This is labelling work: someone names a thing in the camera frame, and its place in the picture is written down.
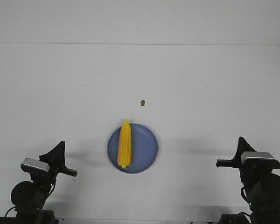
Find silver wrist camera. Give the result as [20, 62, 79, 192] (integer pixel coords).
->
[240, 151, 276, 164]
[21, 158, 50, 173]

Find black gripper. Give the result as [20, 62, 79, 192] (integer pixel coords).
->
[216, 136, 280, 179]
[29, 141, 77, 189]

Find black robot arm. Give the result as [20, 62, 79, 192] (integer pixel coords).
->
[216, 137, 280, 224]
[11, 141, 77, 224]

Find yellow corn cob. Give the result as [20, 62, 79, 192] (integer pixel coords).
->
[117, 119, 132, 168]

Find blue round plate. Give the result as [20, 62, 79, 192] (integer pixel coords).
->
[107, 123, 159, 174]

